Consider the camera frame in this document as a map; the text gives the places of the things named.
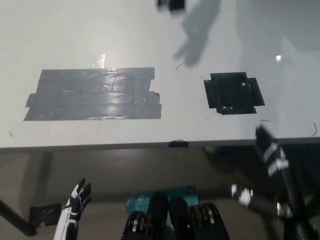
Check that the black floor tape patch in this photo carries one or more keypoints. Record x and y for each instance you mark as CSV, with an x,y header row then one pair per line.
x,y
46,213

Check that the black table leg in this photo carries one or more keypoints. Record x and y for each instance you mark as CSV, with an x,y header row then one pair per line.
x,y
17,217

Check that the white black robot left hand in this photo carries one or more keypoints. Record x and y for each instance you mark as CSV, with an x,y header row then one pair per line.
x,y
72,207

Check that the grey duct tape patch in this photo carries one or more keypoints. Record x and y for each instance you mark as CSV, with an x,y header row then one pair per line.
x,y
95,97

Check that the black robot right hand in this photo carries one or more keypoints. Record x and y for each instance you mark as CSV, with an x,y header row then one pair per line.
x,y
271,150

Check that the small black rectangular box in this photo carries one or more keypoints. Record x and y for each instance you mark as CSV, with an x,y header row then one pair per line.
x,y
175,4

